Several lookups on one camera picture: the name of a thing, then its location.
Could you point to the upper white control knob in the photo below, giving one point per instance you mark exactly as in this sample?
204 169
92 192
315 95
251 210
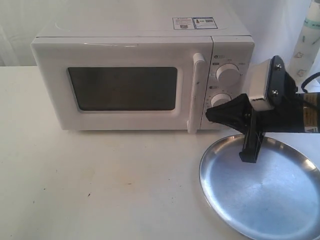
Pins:
228 74

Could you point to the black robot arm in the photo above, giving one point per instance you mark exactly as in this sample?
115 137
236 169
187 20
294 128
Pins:
295 113

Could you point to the blue white label sticker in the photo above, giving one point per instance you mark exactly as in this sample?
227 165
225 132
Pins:
194 23

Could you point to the white microwave door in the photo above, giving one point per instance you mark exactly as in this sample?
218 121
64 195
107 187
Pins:
125 83

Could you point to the round stainless steel plate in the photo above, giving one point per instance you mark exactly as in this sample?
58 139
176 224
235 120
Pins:
275 198

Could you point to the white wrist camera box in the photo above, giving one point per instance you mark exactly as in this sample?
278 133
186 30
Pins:
266 84

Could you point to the white microwave oven body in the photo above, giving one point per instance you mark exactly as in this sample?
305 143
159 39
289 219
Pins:
231 45

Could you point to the white control knob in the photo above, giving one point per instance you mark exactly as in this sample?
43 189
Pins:
228 74
220 99

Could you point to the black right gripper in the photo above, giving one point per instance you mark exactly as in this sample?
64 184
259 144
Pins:
239 115

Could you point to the lower white control knob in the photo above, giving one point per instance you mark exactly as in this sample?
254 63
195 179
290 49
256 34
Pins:
220 99

